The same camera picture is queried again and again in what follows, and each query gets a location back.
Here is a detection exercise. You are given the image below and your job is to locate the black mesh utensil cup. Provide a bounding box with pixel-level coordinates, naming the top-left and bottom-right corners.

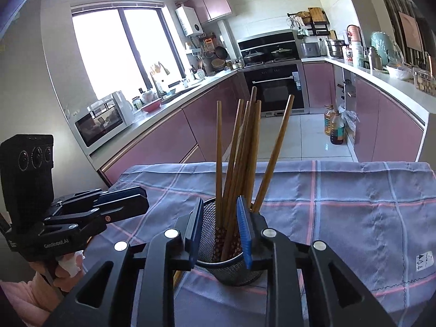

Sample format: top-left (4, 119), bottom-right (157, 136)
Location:
top-left (196, 198), bottom-right (263, 286)

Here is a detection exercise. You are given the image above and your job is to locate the pink sleeve forearm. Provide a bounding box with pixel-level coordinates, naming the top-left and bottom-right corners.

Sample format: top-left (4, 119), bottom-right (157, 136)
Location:
top-left (1, 272), bottom-right (61, 326)

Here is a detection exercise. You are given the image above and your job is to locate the teal round appliance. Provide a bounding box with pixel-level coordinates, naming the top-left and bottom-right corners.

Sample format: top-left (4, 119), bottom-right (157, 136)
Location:
top-left (371, 31), bottom-right (401, 66)

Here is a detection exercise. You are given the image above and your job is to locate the cooking oil bottle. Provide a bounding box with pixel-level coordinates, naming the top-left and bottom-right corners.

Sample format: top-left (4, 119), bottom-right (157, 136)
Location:
top-left (324, 104), bottom-right (336, 136)

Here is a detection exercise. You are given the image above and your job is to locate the pink upper cabinet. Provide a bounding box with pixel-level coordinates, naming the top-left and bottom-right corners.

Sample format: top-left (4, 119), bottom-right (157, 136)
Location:
top-left (183, 0), bottom-right (233, 24)

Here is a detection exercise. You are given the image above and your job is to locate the black camera box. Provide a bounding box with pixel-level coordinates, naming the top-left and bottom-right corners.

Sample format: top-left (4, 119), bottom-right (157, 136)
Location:
top-left (1, 134), bottom-right (54, 227)

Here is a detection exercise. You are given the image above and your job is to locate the white microwave oven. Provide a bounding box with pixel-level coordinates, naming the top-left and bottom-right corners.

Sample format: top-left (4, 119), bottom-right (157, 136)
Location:
top-left (68, 91), bottom-right (134, 155)

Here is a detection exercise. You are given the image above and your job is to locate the person left hand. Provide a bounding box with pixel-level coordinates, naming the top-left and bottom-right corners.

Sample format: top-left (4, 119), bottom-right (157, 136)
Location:
top-left (29, 250), bottom-right (84, 292)

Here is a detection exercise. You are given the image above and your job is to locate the dark oil bottle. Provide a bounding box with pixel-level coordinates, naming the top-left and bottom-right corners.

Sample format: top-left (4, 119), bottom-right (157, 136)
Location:
top-left (330, 111), bottom-right (344, 145)

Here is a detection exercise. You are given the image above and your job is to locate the black wall rack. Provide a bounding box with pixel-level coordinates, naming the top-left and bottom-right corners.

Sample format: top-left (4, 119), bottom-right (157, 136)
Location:
top-left (287, 7), bottom-right (330, 39)

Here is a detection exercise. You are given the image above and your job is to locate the white water heater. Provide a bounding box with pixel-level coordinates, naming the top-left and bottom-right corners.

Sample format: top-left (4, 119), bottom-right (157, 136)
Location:
top-left (175, 5), bottom-right (203, 37)

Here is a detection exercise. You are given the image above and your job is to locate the black built-in oven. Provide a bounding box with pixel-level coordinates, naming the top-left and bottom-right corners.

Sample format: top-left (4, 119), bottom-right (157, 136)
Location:
top-left (243, 60), bottom-right (309, 117)

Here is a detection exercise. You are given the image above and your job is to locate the pink bowl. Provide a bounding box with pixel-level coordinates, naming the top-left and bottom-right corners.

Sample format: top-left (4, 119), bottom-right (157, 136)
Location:
top-left (141, 99), bottom-right (162, 113)

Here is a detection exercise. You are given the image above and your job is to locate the steel stock pot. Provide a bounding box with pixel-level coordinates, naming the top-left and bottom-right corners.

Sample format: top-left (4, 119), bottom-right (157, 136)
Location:
top-left (325, 39), bottom-right (347, 59)

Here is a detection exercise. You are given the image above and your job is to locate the purple plaid tablecloth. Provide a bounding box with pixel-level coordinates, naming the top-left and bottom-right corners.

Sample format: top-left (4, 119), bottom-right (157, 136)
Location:
top-left (84, 161), bottom-right (435, 326)

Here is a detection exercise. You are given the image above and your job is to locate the bamboo chopstick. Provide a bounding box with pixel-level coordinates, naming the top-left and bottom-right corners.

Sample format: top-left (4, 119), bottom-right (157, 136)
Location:
top-left (225, 101), bottom-right (252, 245)
top-left (222, 99), bottom-right (245, 227)
top-left (243, 101), bottom-right (262, 208)
top-left (251, 95), bottom-right (294, 213)
top-left (231, 86), bottom-right (257, 208)

